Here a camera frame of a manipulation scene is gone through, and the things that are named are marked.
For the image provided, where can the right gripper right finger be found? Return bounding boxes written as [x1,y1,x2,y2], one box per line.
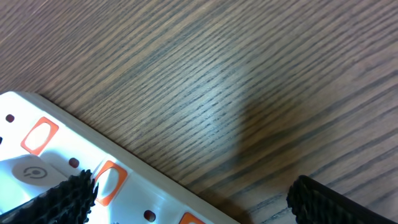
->
[287,175,397,224]

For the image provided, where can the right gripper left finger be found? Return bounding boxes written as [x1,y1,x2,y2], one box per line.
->
[1,169,98,224]

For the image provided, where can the white charger plug adapter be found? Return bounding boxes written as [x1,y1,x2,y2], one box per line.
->
[1,154,67,214]

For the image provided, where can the white power strip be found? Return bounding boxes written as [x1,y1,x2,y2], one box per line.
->
[1,91,233,224]

